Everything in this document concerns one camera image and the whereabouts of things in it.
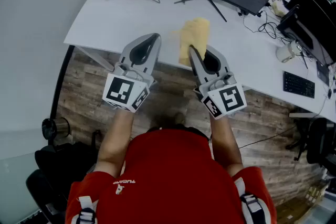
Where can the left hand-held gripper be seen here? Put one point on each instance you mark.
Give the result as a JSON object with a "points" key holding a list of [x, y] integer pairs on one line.
{"points": [[123, 91]]}

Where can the person's red shirt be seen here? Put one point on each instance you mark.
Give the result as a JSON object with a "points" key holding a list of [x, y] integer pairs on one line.
{"points": [[170, 178]]}

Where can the person's right forearm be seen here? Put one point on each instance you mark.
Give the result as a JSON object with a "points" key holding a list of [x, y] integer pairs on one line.
{"points": [[224, 144]]}

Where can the black mouse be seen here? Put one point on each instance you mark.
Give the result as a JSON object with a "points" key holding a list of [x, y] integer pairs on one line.
{"points": [[330, 93]]}

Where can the small black device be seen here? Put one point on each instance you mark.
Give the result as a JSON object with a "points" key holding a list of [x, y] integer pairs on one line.
{"points": [[323, 73]]}

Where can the person's left forearm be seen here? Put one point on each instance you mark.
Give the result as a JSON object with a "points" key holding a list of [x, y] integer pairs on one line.
{"points": [[115, 133]]}

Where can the black keyboard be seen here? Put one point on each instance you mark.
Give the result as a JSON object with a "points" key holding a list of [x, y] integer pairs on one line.
{"points": [[298, 84]]}

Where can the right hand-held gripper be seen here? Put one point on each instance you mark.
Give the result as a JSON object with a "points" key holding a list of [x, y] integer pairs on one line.
{"points": [[225, 99]]}

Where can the white mug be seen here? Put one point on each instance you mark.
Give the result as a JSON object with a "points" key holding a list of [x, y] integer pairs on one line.
{"points": [[286, 53]]}

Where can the black office chair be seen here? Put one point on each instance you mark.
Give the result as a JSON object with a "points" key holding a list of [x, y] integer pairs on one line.
{"points": [[65, 165], [319, 141]]}

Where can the stack of cardboard boxes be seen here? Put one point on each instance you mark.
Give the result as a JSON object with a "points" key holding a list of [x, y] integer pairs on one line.
{"points": [[302, 204]]}

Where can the yellow cloth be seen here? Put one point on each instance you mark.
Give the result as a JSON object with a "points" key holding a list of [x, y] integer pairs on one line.
{"points": [[195, 31]]}

